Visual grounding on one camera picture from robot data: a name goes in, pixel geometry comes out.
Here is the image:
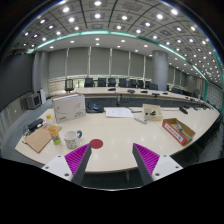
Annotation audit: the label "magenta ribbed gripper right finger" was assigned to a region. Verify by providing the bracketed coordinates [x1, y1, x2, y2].
[132, 143, 160, 185]

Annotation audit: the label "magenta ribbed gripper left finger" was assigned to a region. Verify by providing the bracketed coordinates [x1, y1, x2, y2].
[65, 144, 92, 185]

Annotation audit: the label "red round coaster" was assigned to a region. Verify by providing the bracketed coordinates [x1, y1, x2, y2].
[90, 139, 103, 149]

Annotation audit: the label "white remote control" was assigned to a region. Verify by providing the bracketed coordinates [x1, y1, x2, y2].
[134, 116, 147, 124]

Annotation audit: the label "red and brown open box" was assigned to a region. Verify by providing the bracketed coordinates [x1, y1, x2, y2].
[162, 118, 195, 146]

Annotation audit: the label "brown cardboard sheet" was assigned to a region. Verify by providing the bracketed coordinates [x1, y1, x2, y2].
[24, 124, 63, 154]

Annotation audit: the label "yellow plastic drink bottle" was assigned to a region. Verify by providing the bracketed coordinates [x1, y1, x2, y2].
[46, 114, 61, 145]

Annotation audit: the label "small beige open box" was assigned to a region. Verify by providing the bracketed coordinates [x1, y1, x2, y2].
[143, 104, 163, 121]

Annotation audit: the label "white cardboard box red print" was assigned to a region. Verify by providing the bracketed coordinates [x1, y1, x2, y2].
[52, 93, 86, 124]

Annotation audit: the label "white paper sheets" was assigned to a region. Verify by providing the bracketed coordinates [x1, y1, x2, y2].
[105, 107, 132, 118]

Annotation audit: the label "black device on table right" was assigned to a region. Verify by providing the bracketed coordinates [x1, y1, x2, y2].
[179, 107, 188, 114]

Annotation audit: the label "long white conference desk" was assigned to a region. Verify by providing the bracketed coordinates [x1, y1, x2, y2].
[73, 87, 212, 108]

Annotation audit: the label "black mesh office chair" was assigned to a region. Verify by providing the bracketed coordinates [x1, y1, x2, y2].
[65, 79, 74, 93]

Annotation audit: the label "grey crt monitor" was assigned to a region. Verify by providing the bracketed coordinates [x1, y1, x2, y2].
[26, 93, 41, 110]

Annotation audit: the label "white patterned mug blue handle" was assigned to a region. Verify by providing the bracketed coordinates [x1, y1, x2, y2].
[64, 130, 82, 149]

